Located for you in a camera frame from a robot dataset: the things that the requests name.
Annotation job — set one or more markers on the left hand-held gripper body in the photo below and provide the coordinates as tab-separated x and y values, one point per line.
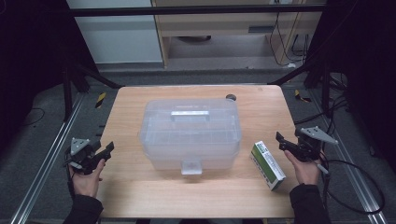
81	158

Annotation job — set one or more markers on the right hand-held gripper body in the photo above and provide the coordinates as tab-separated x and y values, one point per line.
308	149

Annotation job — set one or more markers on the green white medicine box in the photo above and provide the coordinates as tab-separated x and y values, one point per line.
267	165

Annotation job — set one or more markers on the clear plastic storage box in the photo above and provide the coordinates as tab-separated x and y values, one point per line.
190	140

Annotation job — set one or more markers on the person's right hand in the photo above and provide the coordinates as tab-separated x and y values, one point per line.
306	172

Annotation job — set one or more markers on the person's left hand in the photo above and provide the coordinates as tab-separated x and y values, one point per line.
85	183

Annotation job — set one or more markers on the yellow black tape strip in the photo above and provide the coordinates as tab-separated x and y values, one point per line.
301	97
100	100

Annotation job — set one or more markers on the black metal stand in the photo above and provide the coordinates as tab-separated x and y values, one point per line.
325	90
67	93

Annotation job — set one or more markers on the black round table grommet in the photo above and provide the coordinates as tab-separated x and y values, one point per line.
231	97

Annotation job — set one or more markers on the black curtain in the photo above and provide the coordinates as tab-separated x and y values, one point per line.
370	62
28	62

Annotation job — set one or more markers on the white cabinet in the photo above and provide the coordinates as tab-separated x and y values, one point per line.
118	40

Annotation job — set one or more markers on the light wooden desk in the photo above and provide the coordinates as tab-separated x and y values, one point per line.
218	23

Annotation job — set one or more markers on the aluminium floor rail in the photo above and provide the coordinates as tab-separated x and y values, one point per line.
46	161
351	174

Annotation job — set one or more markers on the black horizontal frame bar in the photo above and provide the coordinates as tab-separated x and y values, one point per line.
186	10

